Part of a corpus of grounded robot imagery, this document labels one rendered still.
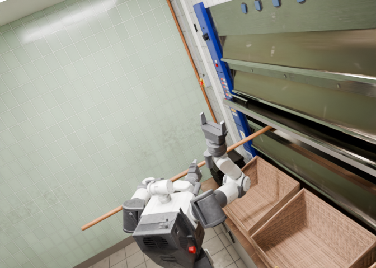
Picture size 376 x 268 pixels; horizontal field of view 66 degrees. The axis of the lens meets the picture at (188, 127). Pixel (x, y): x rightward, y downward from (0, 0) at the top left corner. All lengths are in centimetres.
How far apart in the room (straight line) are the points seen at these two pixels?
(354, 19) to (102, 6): 227
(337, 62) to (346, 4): 23
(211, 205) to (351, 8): 93
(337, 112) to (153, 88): 202
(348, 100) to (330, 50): 23
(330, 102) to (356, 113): 15
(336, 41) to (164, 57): 202
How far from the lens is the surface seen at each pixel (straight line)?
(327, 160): 174
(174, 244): 134
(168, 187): 139
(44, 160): 322
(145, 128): 312
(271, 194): 252
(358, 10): 118
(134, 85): 301
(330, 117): 149
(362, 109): 136
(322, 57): 137
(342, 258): 204
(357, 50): 125
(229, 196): 145
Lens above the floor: 219
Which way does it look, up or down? 22 degrees down
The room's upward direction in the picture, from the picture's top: 24 degrees counter-clockwise
